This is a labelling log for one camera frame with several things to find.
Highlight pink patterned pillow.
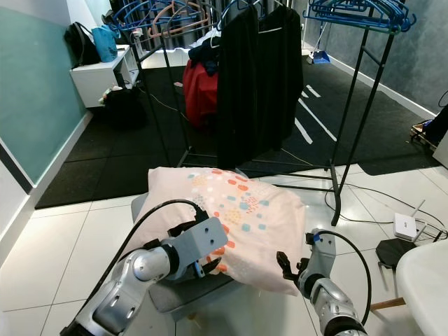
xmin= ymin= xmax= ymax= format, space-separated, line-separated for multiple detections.
xmin=122 ymin=167 xmax=307 ymax=296

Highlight white plastic chair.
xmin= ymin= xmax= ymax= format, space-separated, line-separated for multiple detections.
xmin=370 ymin=240 xmax=448 ymax=336

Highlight black metal clothes rack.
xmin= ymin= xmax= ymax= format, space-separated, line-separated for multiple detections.
xmin=112 ymin=0 xmax=417 ymax=228

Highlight flat black device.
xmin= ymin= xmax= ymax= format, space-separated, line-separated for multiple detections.
xmin=376 ymin=238 xmax=417 ymax=267

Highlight black floor mat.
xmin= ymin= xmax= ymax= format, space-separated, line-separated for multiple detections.
xmin=35 ymin=63 xmax=442 ymax=209

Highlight white router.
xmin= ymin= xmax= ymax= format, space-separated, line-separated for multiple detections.
xmin=393 ymin=199 xmax=428 ymax=242

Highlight black duffel bag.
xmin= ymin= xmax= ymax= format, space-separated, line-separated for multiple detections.
xmin=105 ymin=85 xmax=148 ymax=129

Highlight red laundry bag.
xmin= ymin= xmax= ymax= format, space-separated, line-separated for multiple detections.
xmin=183 ymin=59 xmax=221 ymax=129

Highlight long black hanging garment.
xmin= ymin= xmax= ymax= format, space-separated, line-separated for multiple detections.
xmin=217 ymin=6 xmax=264 ymax=170

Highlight white low shelf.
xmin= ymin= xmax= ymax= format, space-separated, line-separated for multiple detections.
xmin=70 ymin=45 xmax=141 ymax=108

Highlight dark blue clothes pile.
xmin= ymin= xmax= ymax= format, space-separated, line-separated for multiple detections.
xmin=190 ymin=38 xmax=221 ymax=74

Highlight short black hanging garment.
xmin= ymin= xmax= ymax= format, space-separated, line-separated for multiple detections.
xmin=259 ymin=6 xmax=304 ymax=152

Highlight white cabinet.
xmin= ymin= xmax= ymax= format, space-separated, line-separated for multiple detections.
xmin=433 ymin=136 xmax=448 ymax=166

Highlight black cloth bundle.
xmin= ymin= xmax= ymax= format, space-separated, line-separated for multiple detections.
xmin=423 ymin=105 xmax=448 ymax=144

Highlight blue bag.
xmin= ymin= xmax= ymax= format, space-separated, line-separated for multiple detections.
xmin=91 ymin=26 xmax=120 ymax=64

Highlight blue dustpan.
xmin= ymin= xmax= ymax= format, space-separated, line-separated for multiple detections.
xmin=310 ymin=28 xmax=331 ymax=65

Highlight black backpack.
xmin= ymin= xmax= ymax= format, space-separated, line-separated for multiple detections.
xmin=64 ymin=22 xmax=102 ymax=67

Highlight loose blue plastic hangers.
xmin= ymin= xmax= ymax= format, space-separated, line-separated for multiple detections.
xmin=112 ymin=0 xmax=225 ymax=40

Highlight stacked blue plastic hangers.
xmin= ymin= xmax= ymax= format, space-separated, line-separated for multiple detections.
xmin=304 ymin=0 xmax=417 ymax=34

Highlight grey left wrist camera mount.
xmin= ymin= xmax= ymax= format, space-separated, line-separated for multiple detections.
xmin=171 ymin=216 xmax=230 ymax=277

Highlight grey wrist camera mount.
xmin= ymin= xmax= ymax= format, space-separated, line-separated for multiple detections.
xmin=304 ymin=230 xmax=337 ymax=281
xmin=171 ymin=216 xmax=230 ymax=277

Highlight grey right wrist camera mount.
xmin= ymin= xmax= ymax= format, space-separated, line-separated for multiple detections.
xmin=304 ymin=230 xmax=337 ymax=281

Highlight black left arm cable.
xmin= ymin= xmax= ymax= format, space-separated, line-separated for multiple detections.
xmin=73 ymin=199 xmax=209 ymax=335

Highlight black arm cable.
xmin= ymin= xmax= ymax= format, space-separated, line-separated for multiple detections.
xmin=73 ymin=199 xmax=209 ymax=335
xmin=311 ymin=230 xmax=374 ymax=326

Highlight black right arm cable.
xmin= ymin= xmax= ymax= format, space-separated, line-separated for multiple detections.
xmin=311 ymin=230 xmax=374 ymax=326

